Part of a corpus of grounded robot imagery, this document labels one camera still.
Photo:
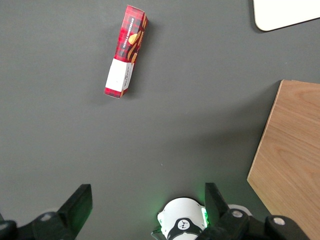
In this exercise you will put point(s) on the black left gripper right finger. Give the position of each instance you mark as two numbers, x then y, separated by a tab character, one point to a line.
220	220

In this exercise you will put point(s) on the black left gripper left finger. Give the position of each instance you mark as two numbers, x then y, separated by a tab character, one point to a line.
75	212

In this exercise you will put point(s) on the red plaid cookie box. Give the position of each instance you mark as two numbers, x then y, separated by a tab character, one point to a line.
130	37

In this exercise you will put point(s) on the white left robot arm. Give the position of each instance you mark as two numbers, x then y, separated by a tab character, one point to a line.
180	210

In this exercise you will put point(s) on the cream plastic tray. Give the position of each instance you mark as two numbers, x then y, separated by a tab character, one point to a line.
282	12

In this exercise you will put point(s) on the wooden two-drawer cabinet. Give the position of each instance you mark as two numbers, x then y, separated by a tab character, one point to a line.
292	150

